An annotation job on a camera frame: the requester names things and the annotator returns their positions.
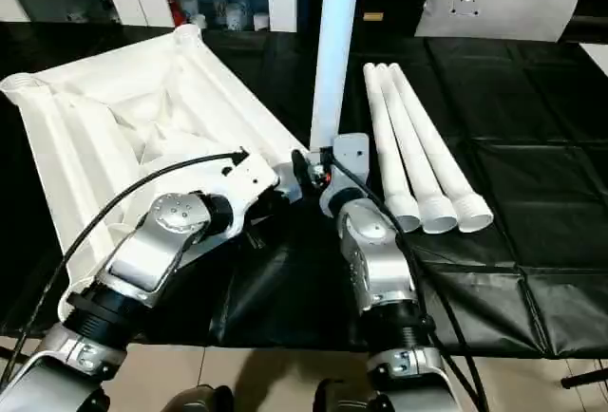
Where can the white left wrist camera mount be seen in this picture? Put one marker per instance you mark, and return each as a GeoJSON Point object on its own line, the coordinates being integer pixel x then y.
{"type": "Point", "coordinates": [252, 179]}

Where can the red item in cabinet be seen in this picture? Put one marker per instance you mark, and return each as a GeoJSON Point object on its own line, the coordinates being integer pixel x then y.
{"type": "Point", "coordinates": [176, 11]}

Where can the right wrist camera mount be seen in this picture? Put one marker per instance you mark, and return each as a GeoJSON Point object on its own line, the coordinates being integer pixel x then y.
{"type": "Point", "coordinates": [351, 153]}

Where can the black stand bar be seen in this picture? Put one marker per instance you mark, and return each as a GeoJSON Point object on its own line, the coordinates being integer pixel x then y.
{"type": "Point", "coordinates": [586, 378]}

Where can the small white cup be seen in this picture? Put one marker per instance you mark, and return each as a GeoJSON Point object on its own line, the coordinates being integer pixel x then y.
{"type": "Point", "coordinates": [199, 20]}
{"type": "Point", "coordinates": [260, 20]}

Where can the white flat panel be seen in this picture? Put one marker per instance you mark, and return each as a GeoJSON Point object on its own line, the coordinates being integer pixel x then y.
{"type": "Point", "coordinates": [597, 58]}

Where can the white plastic table leg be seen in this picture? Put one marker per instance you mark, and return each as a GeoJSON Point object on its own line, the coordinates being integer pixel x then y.
{"type": "Point", "coordinates": [332, 51]}
{"type": "Point", "coordinates": [412, 146]}
{"type": "Point", "coordinates": [387, 146]}
{"type": "Point", "coordinates": [434, 146]}

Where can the black work mat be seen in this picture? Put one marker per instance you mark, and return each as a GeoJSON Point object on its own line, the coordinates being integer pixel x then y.
{"type": "Point", "coordinates": [546, 170]}

